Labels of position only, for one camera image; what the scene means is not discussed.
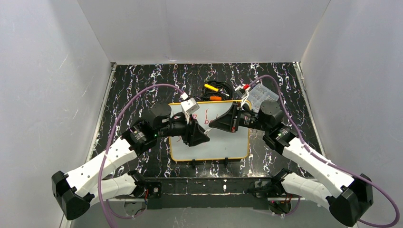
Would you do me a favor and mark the whiteboard with yellow frame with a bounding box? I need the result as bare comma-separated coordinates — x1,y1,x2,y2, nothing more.
167,101,250,162

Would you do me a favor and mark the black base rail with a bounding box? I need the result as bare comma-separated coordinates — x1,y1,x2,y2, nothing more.
145,177,298,213

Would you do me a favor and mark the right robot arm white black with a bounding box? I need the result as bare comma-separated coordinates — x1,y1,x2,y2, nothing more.
209,100,373,227

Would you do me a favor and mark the clear plastic screw box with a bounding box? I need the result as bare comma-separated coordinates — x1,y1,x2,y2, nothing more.
247,84,279,112

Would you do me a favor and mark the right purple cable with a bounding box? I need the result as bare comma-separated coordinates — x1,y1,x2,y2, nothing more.
244,75,401,228

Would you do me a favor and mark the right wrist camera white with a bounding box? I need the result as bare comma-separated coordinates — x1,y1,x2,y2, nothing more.
234,84,250,107

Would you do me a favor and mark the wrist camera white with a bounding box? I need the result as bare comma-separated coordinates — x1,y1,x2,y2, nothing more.
180,97,200,124
234,84,250,107

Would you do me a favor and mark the orange handled tool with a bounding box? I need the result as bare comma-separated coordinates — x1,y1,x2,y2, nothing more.
209,96,222,101

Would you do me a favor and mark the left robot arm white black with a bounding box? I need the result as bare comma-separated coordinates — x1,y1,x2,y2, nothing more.
51,98,210,220

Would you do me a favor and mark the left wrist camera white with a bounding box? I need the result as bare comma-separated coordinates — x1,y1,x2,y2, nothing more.
180,97,200,124

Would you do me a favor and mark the yellow handled tool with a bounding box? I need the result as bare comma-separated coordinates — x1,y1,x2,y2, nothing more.
204,84,219,93

